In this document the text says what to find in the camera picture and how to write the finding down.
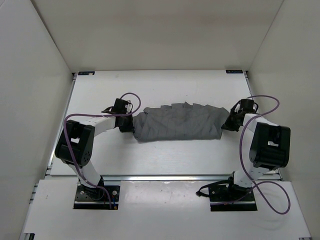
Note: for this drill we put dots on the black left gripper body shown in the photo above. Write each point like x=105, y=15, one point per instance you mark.
x=127, y=124

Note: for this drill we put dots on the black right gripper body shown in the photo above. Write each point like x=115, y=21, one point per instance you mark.
x=230, y=123

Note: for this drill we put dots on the grey pleated skirt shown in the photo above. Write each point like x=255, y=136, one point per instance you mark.
x=179, y=122

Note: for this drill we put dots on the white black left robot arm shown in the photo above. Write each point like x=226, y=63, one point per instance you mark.
x=75, y=144

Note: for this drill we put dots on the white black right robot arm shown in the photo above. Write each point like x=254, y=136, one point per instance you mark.
x=269, y=150

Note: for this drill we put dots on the blue label right corner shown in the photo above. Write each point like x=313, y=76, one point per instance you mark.
x=234, y=71

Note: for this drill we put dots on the blue label corner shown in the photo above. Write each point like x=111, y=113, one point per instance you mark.
x=234, y=71
x=86, y=73

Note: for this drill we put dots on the blue label left corner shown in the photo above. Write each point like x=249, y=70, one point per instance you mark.
x=86, y=73

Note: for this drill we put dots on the aluminium table right rail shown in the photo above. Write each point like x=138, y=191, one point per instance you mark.
x=251, y=87

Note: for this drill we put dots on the aluminium table rail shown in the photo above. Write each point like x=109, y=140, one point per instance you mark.
x=251, y=87
x=52, y=155
x=165, y=178

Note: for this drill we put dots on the aluminium table left rail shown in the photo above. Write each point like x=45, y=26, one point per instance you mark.
x=52, y=155

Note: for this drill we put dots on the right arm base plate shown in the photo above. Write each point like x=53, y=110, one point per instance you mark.
x=223, y=199

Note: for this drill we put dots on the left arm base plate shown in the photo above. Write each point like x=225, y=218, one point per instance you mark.
x=87, y=198

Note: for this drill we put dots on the aluminium table front rail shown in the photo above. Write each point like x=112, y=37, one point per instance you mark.
x=165, y=178

